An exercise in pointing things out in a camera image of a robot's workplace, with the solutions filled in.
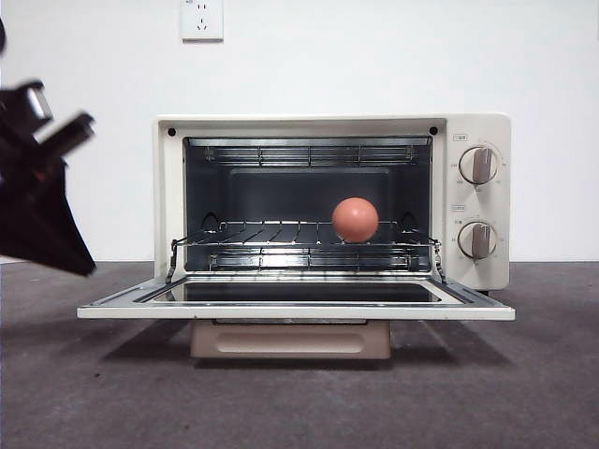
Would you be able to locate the oven door with glass window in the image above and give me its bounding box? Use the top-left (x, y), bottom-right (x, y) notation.
top-left (77, 273), bottom-right (518, 325)

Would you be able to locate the tan oven door handle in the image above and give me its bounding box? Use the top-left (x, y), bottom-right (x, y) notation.
top-left (189, 320), bottom-right (393, 361)

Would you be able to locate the brown egg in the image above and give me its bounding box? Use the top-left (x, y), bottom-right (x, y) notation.
top-left (331, 196), bottom-right (380, 244)

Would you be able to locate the metal heating element guard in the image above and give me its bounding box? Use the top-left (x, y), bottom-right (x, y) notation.
top-left (210, 252), bottom-right (414, 273)
top-left (204, 144), bottom-right (416, 166)

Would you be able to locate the cream Toshiba toaster oven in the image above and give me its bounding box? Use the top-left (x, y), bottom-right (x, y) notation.
top-left (153, 112), bottom-right (512, 297)

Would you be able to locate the cream timer knob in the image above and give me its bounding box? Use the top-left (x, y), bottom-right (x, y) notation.
top-left (457, 221), bottom-right (498, 260)

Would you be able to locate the cream temperature knob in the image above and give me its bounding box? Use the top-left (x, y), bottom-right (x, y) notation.
top-left (458, 146), bottom-right (499, 185)

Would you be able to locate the metal wire oven rack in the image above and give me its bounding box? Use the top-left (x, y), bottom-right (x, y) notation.
top-left (170, 219), bottom-right (444, 248)

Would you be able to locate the white wall socket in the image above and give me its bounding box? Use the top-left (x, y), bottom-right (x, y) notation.
top-left (181, 0), bottom-right (225, 44)

